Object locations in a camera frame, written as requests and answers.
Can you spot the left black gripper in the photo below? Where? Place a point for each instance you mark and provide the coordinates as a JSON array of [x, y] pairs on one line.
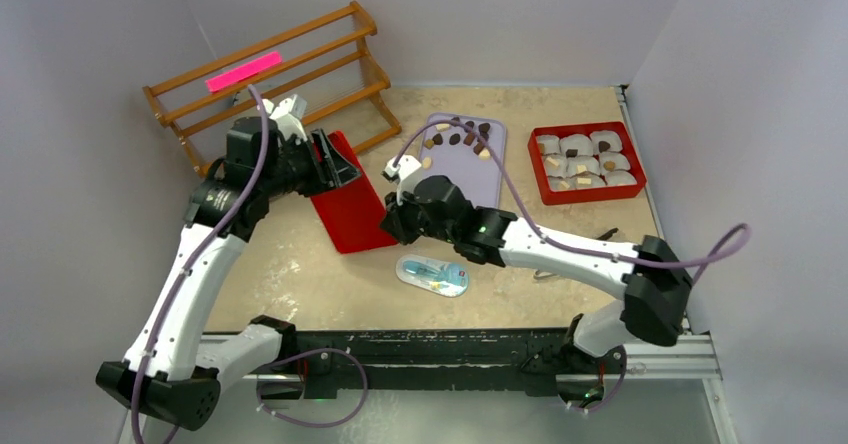
[[330, 168]]

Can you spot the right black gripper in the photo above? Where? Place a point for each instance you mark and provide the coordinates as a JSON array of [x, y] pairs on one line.
[[396, 218]]

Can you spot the red box lid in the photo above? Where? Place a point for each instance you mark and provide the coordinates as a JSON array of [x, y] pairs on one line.
[[352, 214]]

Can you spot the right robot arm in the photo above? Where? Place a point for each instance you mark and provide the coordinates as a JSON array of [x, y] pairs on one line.
[[649, 288]]

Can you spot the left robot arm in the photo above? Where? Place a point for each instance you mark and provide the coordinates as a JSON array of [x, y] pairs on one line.
[[166, 374]]

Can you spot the red chocolate box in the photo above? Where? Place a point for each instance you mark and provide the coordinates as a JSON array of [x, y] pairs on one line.
[[589, 162]]

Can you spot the lavender plastic tray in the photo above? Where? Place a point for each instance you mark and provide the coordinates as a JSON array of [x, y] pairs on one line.
[[454, 142]]

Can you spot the blue correction tape package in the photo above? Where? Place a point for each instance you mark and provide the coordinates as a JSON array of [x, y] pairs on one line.
[[444, 278]]

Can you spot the wooden tiered shelf rack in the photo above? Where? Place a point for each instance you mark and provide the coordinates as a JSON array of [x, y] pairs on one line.
[[282, 80]]

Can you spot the pink sticky note strip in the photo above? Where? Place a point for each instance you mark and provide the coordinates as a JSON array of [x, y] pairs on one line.
[[243, 72]]

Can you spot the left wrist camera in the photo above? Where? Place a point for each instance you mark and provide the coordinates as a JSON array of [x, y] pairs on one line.
[[288, 114]]

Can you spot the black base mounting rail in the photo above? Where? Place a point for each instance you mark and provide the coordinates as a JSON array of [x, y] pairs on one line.
[[539, 362]]

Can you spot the aluminium frame rail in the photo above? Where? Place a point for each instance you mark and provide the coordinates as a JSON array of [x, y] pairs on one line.
[[691, 358]]

